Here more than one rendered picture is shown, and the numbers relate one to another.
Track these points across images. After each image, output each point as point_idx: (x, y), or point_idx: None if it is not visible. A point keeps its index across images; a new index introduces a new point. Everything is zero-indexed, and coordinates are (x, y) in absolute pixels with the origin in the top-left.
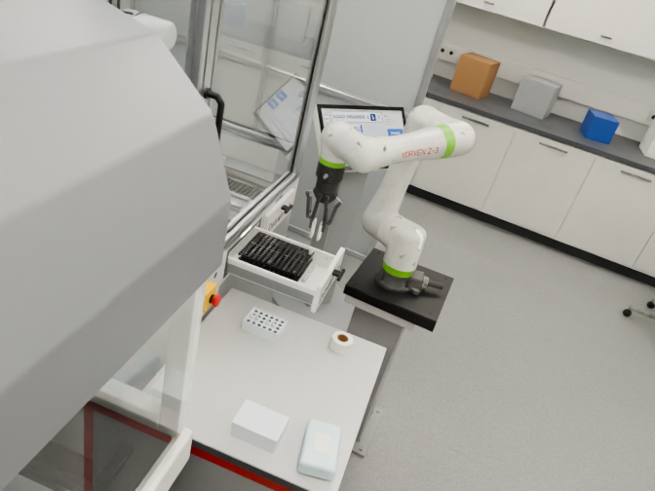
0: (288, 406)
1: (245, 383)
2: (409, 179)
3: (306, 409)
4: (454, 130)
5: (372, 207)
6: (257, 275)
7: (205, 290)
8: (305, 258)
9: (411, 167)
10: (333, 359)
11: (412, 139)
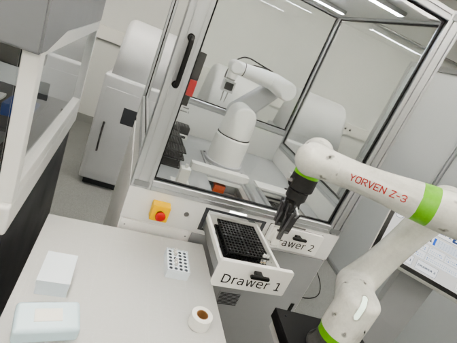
0: (95, 295)
1: (107, 265)
2: (400, 254)
3: (99, 309)
4: (447, 194)
5: (351, 263)
6: (209, 235)
7: (33, 77)
8: (254, 254)
9: (405, 240)
10: (177, 321)
11: (375, 171)
